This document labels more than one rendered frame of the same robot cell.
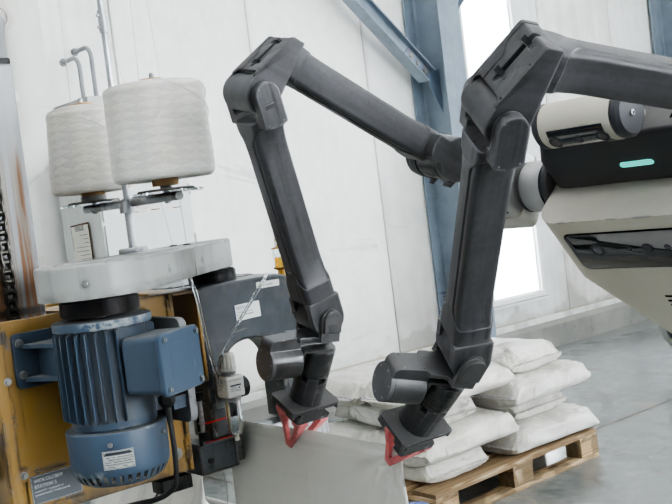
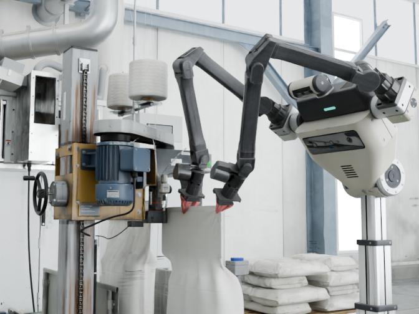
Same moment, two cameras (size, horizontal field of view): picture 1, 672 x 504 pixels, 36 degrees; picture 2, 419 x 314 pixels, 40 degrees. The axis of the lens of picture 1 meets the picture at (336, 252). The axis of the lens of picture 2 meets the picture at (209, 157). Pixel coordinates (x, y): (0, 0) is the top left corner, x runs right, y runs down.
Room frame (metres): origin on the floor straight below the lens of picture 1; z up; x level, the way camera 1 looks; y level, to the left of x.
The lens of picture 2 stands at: (-0.67, -0.26, 1.05)
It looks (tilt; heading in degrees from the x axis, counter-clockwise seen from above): 6 degrees up; 6
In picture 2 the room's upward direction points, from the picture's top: straight up
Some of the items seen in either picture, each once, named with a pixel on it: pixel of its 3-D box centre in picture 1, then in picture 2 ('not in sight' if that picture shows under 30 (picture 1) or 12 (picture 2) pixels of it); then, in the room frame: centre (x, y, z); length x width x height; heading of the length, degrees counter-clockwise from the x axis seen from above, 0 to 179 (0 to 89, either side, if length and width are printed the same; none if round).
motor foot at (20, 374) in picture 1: (60, 356); (98, 159); (1.60, 0.45, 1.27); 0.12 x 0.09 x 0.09; 129
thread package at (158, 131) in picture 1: (158, 132); (148, 81); (1.66, 0.26, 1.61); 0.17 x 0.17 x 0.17
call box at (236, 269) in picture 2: not in sight; (237, 267); (1.97, -0.09, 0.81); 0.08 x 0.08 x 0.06; 39
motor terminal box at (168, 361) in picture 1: (165, 368); (135, 162); (1.51, 0.27, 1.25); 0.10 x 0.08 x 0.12; 154
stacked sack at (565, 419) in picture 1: (529, 427); (337, 301); (5.12, -0.86, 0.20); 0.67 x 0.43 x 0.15; 129
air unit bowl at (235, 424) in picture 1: (234, 416); (164, 200); (1.79, 0.21, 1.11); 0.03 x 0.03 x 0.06
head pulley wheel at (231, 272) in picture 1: (212, 276); (164, 148); (1.93, 0.24, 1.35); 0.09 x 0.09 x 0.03
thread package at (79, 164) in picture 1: (86, 149); (122, 91); (1.86, 0.42, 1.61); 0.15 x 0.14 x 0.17; 39
